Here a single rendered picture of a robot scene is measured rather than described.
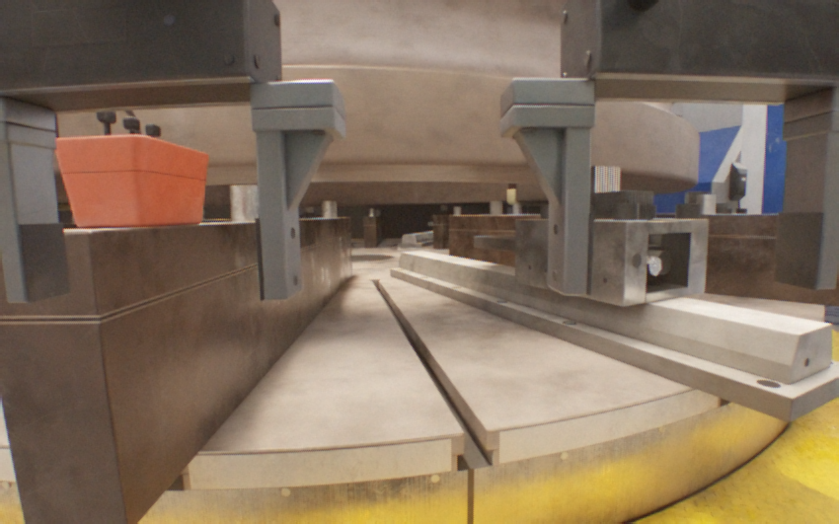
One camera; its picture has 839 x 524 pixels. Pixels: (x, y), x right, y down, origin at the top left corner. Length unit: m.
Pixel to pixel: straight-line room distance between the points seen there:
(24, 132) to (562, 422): 0.83
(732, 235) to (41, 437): 2.32
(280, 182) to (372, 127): 1.01
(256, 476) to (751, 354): 0.99
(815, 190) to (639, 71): 0.12
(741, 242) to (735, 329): 1.22
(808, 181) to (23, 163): 0.41
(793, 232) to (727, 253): 2.00
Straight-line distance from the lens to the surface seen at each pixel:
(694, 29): 0.24
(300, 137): 0.21
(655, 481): 1.17
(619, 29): 0.22
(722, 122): 7.09
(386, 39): 1.44
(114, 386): 0.61
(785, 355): 1.06
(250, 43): 0.21
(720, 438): 1.33
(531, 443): 0.85
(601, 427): 0.93
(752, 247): 2.28
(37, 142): 0.29
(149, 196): 0.68
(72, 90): 0.25
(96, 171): 0.70
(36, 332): 0.63
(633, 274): 1.14
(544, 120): 0.20
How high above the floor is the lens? 0.70
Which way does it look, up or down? 7 degrees down
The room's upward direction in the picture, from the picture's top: 1 degrees counter-clockwise
